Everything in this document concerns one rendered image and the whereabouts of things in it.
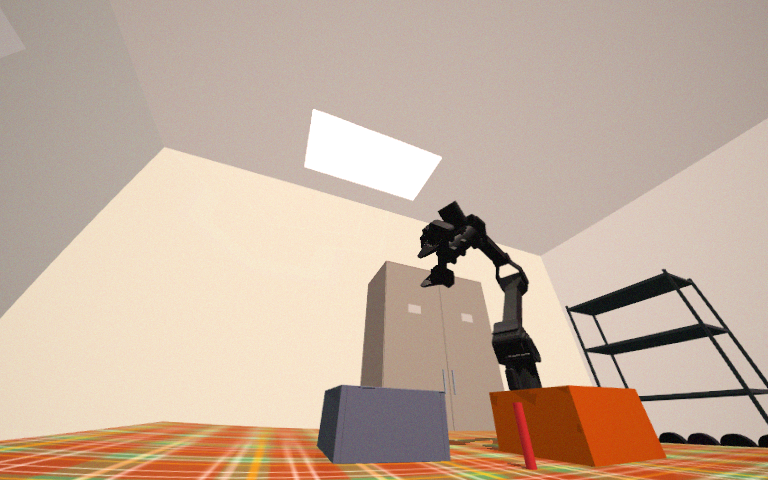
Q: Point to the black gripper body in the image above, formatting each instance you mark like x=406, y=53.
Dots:
x=458, y=246

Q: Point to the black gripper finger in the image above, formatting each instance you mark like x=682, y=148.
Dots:
x=436, y=241
x=434, y=279

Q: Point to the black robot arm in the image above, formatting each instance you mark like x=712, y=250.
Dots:
x=509, y=337

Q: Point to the red peg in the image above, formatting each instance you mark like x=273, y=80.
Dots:
x=524, y=436

